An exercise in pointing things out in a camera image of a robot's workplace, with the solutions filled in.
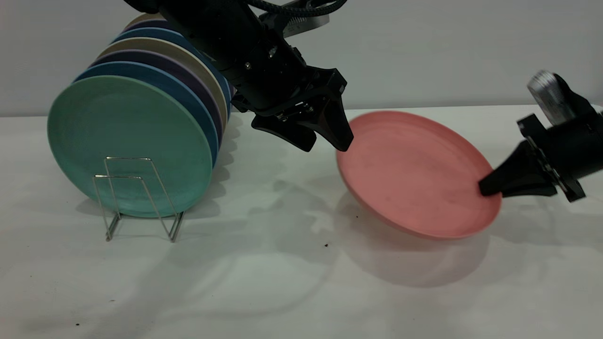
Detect pink round plate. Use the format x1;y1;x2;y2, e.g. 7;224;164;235
336;111;503;240

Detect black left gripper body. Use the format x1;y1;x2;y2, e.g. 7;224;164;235
214;28;348;118

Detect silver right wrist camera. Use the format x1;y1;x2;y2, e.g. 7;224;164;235
527;70;579;127

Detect green round plate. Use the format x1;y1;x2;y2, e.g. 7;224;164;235
47;75;214;218

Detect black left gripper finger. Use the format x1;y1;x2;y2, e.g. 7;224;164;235
297;99;354;153
251;114;318;153

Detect black braided cable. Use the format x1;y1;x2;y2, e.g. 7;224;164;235
247;0;348;18

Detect dark purple round plate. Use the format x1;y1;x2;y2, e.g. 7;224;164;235
122;19;177;33
91;49;225;143

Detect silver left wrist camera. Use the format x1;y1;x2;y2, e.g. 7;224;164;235
282;13;331;38

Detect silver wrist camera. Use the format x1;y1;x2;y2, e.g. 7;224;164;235
282;13;331;38
527;70;579;127

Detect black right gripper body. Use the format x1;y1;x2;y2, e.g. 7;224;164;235
517;112;603;203

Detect blue round plate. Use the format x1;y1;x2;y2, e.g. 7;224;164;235
73;61;220;166
112;27;233;119

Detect beige round plate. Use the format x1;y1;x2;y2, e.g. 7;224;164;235
97;37;229;133
126;13;165;28

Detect metal wire plate rack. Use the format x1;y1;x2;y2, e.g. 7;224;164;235
93;157;185;243

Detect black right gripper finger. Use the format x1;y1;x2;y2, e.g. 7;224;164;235
478;140;559;198

